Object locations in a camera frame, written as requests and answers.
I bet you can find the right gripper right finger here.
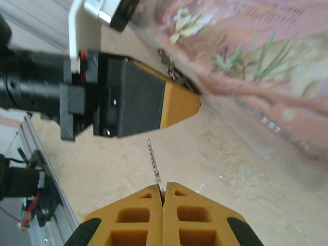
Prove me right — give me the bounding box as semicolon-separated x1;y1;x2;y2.
163;181;265;246

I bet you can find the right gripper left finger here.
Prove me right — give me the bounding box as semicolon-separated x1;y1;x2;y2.
64;183;164;246

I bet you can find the small silver key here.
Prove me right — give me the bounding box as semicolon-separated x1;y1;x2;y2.
146;138;167;200

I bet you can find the pink illustrated tin box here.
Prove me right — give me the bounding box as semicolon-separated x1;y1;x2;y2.
128;0;328;193

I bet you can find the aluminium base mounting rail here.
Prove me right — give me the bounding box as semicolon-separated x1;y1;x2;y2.
0;112;80;246

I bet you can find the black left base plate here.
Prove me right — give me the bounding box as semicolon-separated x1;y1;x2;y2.
22;150;65;229

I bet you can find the red wire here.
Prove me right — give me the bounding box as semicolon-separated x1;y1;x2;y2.
21;191;42;229

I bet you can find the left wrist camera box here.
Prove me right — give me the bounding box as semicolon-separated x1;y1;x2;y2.
68;0;140;74

